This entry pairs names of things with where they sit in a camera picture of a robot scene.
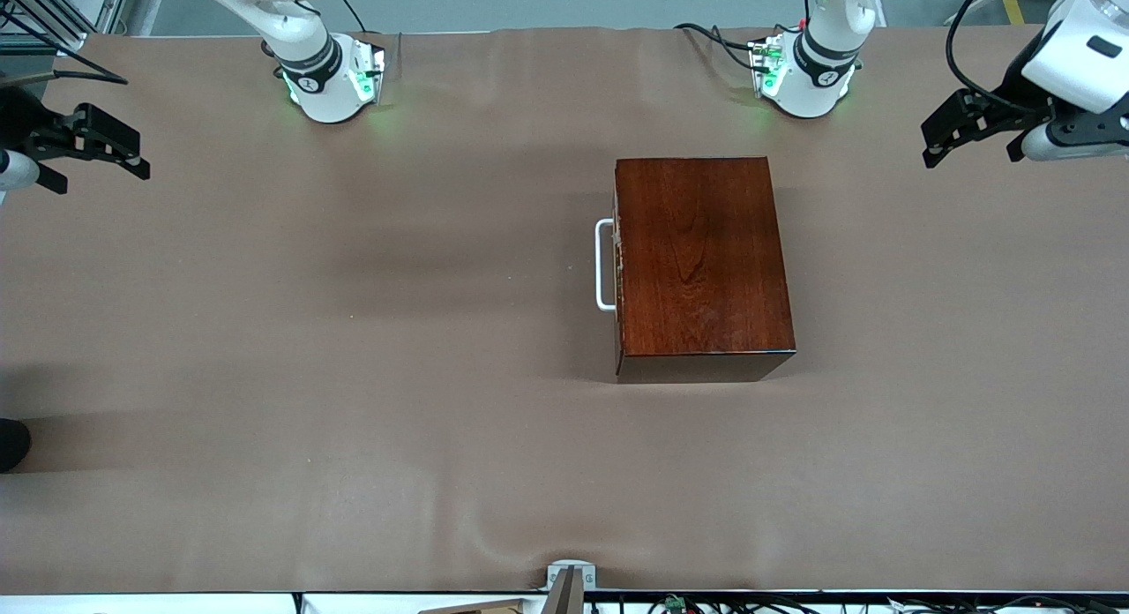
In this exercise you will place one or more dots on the brown cardboard piece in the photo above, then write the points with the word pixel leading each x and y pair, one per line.
pixel 485 608

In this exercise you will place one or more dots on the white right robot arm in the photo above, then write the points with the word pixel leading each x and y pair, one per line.
pixel 309 67

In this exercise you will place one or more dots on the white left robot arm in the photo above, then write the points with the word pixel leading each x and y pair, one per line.
pixel 820 67

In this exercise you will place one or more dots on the dark brown wooden cabinet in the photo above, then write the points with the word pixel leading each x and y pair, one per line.
pixel 706 261

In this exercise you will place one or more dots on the grey metal bracket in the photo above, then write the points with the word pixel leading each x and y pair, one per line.
pixel 571 577

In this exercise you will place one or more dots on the green connector plug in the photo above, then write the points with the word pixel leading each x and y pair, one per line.
pixel 675 603

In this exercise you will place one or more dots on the black shoe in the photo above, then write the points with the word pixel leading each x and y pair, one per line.
pixel 11 445

